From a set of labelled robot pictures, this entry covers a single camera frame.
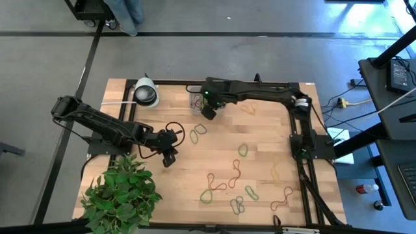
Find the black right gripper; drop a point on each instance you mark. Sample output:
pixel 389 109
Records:
pixel 217 92

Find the black power brick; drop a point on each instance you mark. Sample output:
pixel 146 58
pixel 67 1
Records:
pixel 398 78

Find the translucent grey plastic bin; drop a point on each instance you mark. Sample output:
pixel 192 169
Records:
pixel 195 111

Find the black desk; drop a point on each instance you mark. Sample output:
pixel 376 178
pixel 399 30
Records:
pixel 373 84

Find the black diagonal post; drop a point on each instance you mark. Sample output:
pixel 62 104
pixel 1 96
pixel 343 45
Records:
pixel 395 48

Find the person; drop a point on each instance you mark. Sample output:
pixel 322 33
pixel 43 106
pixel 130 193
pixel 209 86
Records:
pixel 125 16

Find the dark grey furniture leg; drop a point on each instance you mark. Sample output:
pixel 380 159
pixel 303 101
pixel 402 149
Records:
pixel 11 149

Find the black aluminium table frame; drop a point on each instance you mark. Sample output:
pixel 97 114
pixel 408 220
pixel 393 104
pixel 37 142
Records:
pixel 172 82

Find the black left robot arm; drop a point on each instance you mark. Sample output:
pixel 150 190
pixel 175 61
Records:
pixel 104 125

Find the black desk support beam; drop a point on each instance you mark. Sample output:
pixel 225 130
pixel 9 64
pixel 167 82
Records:
pixel 360 139

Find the white paper sheet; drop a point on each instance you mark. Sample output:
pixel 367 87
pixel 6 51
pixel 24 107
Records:
pixel 341 136

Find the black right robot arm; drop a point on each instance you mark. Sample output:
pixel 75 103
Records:
pixel 260 91

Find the bottle with red label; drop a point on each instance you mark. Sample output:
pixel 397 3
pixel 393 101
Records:
pixel 365 188

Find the white label strip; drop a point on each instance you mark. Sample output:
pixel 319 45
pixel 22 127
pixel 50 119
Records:
pixel 300 231

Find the black crossbar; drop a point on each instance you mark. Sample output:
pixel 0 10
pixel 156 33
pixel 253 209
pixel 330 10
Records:
pixel 39 229

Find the blue rubber band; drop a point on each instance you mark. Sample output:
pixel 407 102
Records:
pixel 237 205
pixel 195 129

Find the white dome camera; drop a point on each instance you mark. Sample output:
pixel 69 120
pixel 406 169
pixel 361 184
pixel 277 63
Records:
pixel 146 94

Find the black keyboard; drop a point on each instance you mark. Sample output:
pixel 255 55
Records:
pixel 410 182

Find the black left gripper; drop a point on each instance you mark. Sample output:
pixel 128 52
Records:
pixel 161 139

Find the yellow rubber band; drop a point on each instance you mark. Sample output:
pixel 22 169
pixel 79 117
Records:
pixel 276 169
pixel 249 110

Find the black wheeled cart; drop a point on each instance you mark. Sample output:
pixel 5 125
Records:
pixel 94 9

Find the green artificial plant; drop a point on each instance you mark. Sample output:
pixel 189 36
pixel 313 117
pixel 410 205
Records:
pixel 120 198

